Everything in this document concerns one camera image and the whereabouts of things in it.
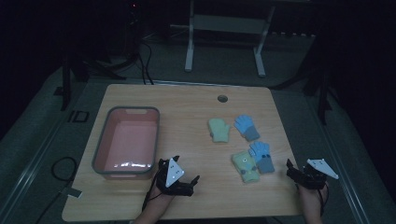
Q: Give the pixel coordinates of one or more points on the black stand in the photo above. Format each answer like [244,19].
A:
[322,93]
[66,81]

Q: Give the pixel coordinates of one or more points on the white metal stand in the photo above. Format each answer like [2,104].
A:
[225,24]

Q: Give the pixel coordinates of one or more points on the green mitten with face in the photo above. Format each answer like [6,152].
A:
[245,166]

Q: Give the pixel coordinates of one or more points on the grey tape strip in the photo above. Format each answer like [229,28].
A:
[72,192]

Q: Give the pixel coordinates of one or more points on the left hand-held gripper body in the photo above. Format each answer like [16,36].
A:
[174,172]

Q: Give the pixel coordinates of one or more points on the plain green mitten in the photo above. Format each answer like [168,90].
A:
[219,130]

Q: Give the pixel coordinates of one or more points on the blue glove with grey cuff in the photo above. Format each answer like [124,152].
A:
[262,157]
[246,127]

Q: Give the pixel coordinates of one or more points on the dark equipment with red light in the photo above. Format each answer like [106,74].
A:
[134,28]

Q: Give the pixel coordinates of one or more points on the person's right hand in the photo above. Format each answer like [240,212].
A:
[309,196]

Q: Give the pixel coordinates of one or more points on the pink basin with grey rim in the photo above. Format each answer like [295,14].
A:
[127,141]

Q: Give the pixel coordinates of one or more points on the person's left hand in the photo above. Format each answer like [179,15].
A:
[158,199]

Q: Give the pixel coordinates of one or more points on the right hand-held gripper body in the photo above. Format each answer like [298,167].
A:
[314,179]

